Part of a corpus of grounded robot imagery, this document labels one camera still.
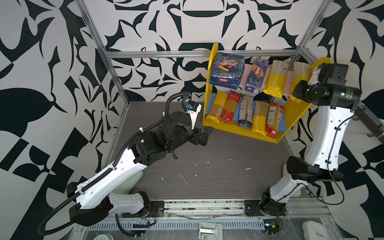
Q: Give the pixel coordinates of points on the yellow spaghetti bag front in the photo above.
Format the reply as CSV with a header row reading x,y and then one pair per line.
x,y
260,118

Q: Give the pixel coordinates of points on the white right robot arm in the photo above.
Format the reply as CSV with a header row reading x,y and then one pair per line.
x,y
337,104

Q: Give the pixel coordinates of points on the small red spaghetti bag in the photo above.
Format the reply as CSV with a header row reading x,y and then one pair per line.
x,y
274,119

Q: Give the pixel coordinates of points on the yellow spaghetti bag back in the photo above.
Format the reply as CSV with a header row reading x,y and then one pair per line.
x,y
276,81

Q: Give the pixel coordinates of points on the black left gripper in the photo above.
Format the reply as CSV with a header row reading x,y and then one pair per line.
x,y
194,138

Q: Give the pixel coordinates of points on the yellow spaghetti bag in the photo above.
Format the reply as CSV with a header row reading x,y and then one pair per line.
x,y
301,71
260,118
276,81
217,107

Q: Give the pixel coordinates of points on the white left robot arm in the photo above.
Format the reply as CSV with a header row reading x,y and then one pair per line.
x,y
90,202

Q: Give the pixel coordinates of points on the white clock left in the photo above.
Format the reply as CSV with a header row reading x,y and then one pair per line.
x,y
104,237

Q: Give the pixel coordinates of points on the white clock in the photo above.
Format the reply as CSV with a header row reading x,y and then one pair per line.
x,y
314,231
104,237

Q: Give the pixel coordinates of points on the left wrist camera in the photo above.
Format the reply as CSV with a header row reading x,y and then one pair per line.
x,y
193,109

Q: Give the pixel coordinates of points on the white clock right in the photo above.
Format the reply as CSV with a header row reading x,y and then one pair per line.
x,y
314,231

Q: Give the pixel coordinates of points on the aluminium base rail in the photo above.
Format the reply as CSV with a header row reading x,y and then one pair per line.
x,y
210,208

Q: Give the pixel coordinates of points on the aluminium cage frame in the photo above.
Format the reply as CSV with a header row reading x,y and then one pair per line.
x,y
159,48

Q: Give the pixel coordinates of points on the long red spaghetti bag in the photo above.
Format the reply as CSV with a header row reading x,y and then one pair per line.
x,y
230,107

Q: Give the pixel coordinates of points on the black wall hook rail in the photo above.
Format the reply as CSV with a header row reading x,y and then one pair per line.
x,y
371,121

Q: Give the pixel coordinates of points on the yellow pink blue shelf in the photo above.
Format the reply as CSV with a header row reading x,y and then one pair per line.
x,y
292,111

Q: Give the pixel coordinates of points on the blue Barilla pasta box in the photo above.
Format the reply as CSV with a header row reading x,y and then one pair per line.
x,y
227,70

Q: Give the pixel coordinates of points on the clear white label spaghetti bag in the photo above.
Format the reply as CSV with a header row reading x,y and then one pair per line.
x,y
245,119

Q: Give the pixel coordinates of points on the white latch bracket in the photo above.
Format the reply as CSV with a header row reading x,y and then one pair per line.
x,y
210,231

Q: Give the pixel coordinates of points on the white cable duct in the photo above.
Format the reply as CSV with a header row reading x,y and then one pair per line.
x,y
163,224

